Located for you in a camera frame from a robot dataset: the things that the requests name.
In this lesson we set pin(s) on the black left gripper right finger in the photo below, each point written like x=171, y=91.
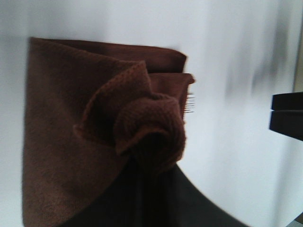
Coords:
x=173, y=201

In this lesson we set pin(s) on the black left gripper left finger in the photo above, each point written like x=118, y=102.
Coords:
x=119, y=206

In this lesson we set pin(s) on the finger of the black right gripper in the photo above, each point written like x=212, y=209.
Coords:
x=287, y=101
x=289, y=123

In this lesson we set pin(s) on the brown towel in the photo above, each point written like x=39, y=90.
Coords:
x=90, y=108

